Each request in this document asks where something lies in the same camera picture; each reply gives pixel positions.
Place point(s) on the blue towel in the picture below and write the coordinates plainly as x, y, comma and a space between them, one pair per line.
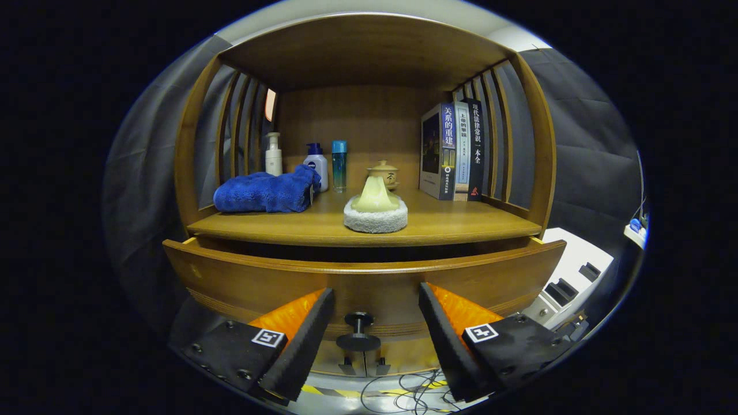
259, 193

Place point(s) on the pale spine book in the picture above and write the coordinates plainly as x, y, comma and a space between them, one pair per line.
463, 150

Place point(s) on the white lotion bottle blue cap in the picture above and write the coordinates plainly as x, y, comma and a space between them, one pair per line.
318, 167

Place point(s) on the lidded ceramic tea cup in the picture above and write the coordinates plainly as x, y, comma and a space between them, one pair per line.
385, 171

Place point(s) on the white drawer unit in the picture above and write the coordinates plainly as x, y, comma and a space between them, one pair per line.
576, 253

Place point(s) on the wooden cabinet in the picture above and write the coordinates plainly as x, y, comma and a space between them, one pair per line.
363, 46

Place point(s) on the small blue object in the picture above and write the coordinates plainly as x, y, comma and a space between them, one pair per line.
635, 224

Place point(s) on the white side table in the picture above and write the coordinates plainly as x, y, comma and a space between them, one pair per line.
634, 236

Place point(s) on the wooden countertop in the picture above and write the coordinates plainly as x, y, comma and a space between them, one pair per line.
461, 222

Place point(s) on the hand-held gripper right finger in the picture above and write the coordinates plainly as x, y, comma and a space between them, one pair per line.
455, 349

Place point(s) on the black electronic box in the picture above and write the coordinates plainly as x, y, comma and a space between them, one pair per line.
576, 328

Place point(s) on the black drawer knob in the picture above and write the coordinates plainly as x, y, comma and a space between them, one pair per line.
358, 343

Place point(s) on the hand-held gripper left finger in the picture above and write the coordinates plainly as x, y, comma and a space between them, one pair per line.
305, 349

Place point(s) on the wooden drawer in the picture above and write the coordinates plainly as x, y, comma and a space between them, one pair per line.
369, 279

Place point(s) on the white pump bottle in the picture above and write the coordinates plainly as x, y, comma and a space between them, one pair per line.
273, 161

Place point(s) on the black spine book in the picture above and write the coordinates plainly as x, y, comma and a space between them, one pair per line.
477, 150

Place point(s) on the teal clear bottle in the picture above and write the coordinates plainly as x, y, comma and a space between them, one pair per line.
339, 167

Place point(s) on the blue spine book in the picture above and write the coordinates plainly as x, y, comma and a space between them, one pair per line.
435, 150

